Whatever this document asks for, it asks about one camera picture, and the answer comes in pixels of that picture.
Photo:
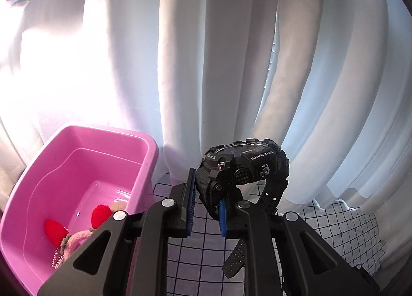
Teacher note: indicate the pearl bow hair clip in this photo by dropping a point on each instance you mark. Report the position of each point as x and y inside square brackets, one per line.
[58, 258]

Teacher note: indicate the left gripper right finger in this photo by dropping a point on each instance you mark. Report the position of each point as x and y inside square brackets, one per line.
[283, 255]

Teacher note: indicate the pink plastic tub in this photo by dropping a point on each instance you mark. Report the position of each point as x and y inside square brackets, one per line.
[78, 169]

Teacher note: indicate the black digital wristwatch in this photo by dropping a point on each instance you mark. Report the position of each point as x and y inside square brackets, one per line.
[224, 168]

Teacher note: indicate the white curtain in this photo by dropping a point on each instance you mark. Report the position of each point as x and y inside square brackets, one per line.
[329, 80]

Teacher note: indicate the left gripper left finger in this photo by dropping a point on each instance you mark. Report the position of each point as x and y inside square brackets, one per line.
[128, 254]

